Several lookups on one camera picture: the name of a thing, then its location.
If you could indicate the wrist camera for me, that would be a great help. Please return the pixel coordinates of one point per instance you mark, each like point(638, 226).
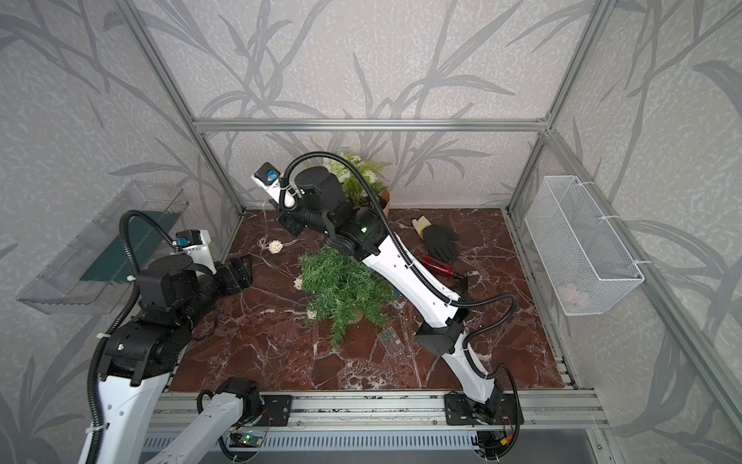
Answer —
point(196, 244)
point(268, 178)

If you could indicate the clear plastic wall tray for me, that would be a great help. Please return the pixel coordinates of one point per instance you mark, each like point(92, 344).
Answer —
point(90, 275)

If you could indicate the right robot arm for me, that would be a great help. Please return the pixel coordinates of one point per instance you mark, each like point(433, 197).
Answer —
point(315, 199)

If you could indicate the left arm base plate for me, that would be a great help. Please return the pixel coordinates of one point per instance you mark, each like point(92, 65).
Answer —
point(277, 410)

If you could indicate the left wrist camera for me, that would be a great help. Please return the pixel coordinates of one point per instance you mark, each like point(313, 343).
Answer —
point(196, 244)

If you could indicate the black and yellow glove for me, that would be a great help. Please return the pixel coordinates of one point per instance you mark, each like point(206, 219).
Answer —
point(440, 241)

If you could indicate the white wire mesh basket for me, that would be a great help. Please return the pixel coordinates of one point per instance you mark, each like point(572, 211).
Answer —
point(588, 265)

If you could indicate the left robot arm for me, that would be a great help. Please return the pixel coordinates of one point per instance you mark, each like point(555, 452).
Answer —
point(136, 355)

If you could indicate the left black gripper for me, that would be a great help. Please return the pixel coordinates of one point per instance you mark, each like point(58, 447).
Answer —
point(234, 282)

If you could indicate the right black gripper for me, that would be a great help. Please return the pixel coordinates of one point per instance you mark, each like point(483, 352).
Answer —
point(291, 228)

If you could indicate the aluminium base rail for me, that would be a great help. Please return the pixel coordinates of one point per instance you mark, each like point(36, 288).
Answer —
point(424, 410)

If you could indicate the small green christmas tree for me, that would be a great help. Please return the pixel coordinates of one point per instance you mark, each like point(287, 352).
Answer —
point(341, 288)

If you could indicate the red handled tool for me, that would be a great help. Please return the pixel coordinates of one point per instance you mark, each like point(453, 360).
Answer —
point(440, 268)

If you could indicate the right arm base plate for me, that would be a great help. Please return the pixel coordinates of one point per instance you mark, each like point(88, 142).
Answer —
point(500, 409)

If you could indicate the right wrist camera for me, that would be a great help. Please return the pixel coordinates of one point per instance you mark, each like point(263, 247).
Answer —
point(268, 178)

